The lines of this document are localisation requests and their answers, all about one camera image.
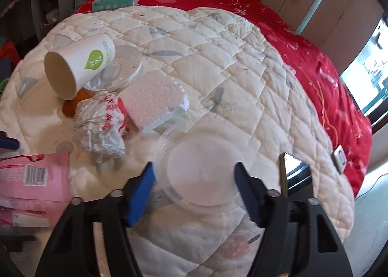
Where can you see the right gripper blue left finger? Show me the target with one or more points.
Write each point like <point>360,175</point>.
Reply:
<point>137,192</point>

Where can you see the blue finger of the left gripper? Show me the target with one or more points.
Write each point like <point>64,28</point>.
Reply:
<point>7,143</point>

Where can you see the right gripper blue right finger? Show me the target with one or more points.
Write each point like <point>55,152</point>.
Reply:
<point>250,191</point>

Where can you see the pink snack package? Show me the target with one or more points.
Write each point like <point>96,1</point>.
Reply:
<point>35,189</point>

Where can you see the clear plastic lid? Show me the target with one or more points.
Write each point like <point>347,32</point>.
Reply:
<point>195,166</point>

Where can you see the white red wrapper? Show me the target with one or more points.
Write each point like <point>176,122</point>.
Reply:
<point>100,125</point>

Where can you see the white foam block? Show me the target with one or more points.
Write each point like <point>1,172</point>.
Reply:
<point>153,99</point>

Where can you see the orange peel piece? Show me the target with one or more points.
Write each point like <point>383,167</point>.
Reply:
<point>69,106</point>

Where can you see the white paper cup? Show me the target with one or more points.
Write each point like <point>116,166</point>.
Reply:
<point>72,66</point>

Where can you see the white quilted blanket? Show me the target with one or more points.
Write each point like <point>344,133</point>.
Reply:
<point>237,86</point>

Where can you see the red bed cover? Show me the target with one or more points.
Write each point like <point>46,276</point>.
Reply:
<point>344,122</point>

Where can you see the white round plastic lid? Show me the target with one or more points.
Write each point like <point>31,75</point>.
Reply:
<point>117,74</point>

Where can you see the lower teal tissue pack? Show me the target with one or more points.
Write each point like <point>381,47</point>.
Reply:
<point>103,5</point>

